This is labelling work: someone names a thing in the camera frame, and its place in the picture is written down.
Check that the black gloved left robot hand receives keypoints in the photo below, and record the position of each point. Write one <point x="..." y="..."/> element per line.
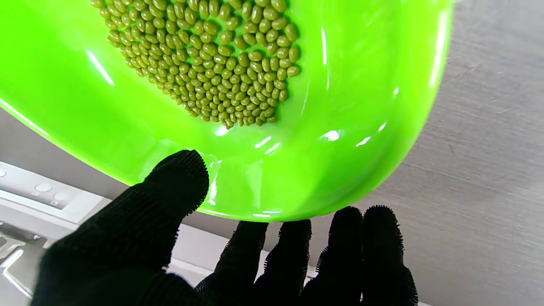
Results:
<point x="127" y="255"/>

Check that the green mung beans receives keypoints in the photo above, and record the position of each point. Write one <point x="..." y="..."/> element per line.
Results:
<point x="212" y="55"/>

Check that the bright green plastic bowl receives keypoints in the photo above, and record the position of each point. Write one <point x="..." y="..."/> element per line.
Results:
<point x="361" y="85"/>

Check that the printed kitchen backdrop poster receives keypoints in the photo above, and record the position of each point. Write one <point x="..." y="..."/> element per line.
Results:
<point x="42" y="191"/>

